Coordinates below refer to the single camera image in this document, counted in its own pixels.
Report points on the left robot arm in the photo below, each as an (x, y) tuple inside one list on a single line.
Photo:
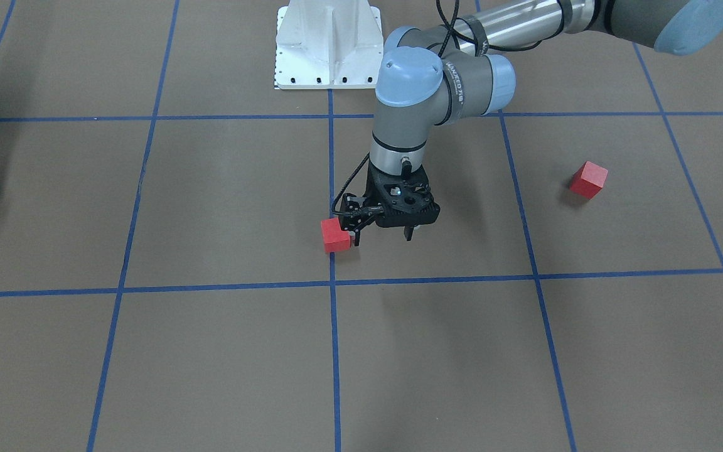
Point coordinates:
[(459, 69)]

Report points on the red block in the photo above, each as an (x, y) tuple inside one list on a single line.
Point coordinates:
[(589, 180), (334, 237)]

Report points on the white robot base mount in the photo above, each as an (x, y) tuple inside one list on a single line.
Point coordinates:
[(328, 45)]

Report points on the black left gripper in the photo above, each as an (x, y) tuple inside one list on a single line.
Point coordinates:
[(354, 208)]

